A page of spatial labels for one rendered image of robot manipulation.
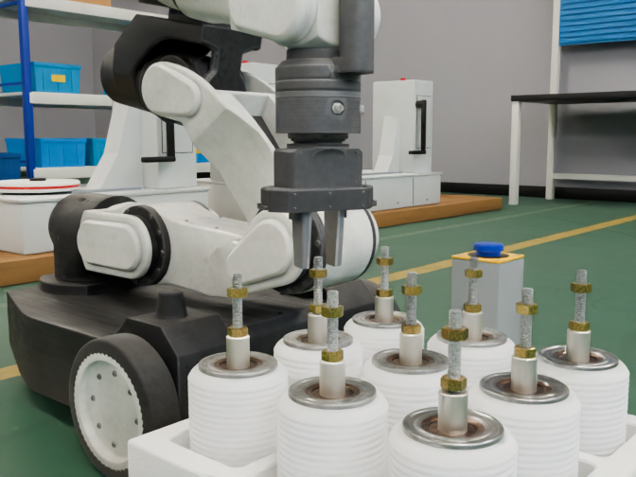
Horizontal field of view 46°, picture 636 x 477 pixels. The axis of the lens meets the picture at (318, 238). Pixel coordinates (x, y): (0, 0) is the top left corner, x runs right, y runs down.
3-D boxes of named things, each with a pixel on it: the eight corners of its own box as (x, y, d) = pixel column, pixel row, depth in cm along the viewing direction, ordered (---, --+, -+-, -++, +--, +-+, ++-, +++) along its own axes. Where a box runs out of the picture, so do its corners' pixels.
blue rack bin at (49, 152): (6, 166, 560) (4, 138, 558) (51, 165, 589) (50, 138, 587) (41, 167, 529) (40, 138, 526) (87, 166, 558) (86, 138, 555)
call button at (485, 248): (467, 258, 98) (468, 243, 97) (482, 255, 101) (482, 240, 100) (494, 262, 95) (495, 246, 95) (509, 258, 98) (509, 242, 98)
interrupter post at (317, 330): (330, 345, 79) (331, 315, 78) (309, 346, 78) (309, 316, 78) (326, 340, 81) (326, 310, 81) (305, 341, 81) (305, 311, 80)
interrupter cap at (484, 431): (407, 410, 60) (408, 402, 60) (503, 418, 58) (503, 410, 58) (395, 448, 53) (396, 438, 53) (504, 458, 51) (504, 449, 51)
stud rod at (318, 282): (315, 325, 80) (315, 256, 79) (324, 325, 80) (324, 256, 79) (311, 326, 79) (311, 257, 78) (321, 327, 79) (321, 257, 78)
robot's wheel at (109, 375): (70, 461, 108) (63, 327, 106) (99, 450, 112) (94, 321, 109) (154, 504, 95) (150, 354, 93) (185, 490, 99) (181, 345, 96)
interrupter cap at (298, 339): (360, 351, 77) (360, 344, 77) (288, 355, 76) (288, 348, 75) (344, 332, 84) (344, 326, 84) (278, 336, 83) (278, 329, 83)
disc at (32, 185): (-22, 190, 274) (-23, 178, 273) (54, 185, 297) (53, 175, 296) (19, 194, 254) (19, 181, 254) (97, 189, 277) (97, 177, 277)
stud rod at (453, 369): (455, 412, 55) (458, 311, 54) (444, 409, 55) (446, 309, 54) (462, 408, 56) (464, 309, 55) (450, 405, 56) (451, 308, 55)
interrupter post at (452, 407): (437, 425, 57) (438, 383, 57) (468, 428, 57) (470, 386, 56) (434, 437, 55) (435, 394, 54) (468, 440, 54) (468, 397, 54)
